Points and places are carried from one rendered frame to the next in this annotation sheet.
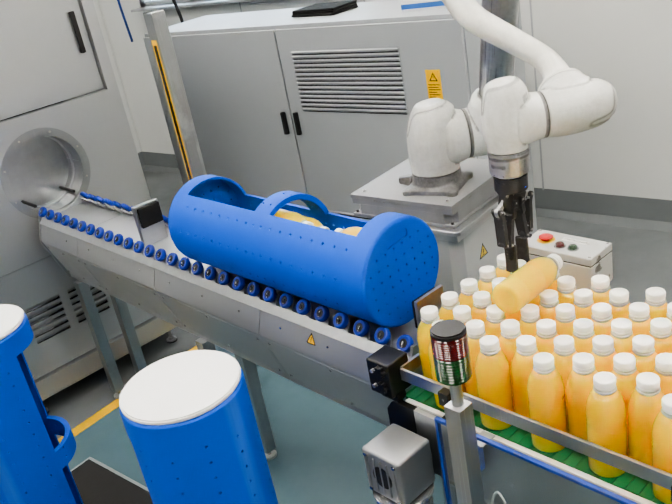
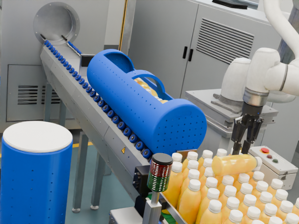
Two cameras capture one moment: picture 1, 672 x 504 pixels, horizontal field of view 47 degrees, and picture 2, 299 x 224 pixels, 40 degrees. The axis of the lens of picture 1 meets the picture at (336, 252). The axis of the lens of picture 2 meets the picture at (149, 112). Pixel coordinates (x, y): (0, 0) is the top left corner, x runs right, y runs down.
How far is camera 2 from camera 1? 0.32 m
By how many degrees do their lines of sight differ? 9
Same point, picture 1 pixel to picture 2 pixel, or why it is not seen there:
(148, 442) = (6, 154)
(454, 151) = not seen: hidden behind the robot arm
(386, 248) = (175, 116)
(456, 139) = not seen: hidden behind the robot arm
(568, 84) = not seen: outside the picture
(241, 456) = (50, 185)
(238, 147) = (159, 56)
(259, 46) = (188, 9)
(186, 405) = (32, 145)
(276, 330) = (111, 139)
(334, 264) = (146, 113)
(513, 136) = (260, 82)
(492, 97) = (257, 55)
